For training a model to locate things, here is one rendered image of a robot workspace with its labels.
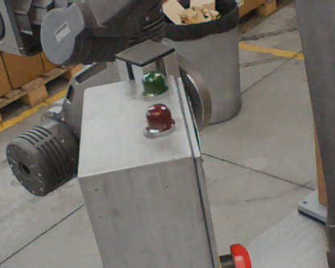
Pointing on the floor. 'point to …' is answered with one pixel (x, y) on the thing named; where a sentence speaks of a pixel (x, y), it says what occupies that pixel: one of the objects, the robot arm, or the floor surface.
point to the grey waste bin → (215, 69)
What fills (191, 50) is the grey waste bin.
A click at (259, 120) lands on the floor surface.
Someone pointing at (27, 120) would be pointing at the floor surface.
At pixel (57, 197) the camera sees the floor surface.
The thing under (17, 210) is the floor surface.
